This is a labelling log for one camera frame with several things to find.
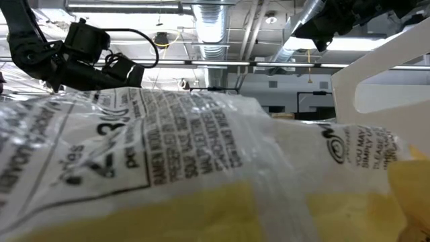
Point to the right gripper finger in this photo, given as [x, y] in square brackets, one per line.
[310, 25]
[310, 33]

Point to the tan lid jar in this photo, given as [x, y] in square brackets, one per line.
[283, 116]

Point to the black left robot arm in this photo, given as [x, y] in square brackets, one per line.
[23, 50]

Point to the round ceiling sensor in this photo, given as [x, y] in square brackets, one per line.
[270, 19]

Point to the long ceiling light strip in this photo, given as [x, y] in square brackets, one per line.
[218, 62]

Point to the white plastic tray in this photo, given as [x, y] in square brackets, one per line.
[386, 124]

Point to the yellow edged white ramen packet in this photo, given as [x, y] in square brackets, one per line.
[201, 151]

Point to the silver round air duct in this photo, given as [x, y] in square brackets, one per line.
[289, 30]
[211, 30]

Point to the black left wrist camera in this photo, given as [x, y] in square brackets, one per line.
[85, 40]

